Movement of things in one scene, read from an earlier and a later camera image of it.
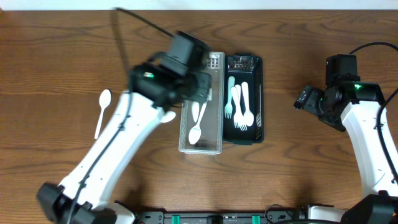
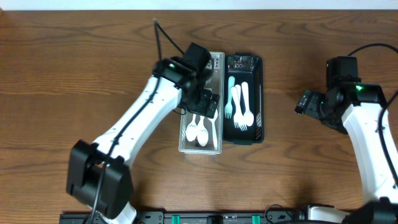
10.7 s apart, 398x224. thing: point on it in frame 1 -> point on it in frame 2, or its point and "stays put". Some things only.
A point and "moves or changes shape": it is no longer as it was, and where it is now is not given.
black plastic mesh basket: x=248 y=68 stays put
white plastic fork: x=229 y=108 stays put
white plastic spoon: x=104 y=98 -> x=213 y=120
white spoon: x=195 y=132 -> x=202 y=132
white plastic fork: x=238 y=117 stays put
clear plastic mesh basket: x=211 y=138 stays put
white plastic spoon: x=248 y=116 stays put
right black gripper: x=310 y=101 stays put
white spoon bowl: x=195 y=110 moves or changes shape
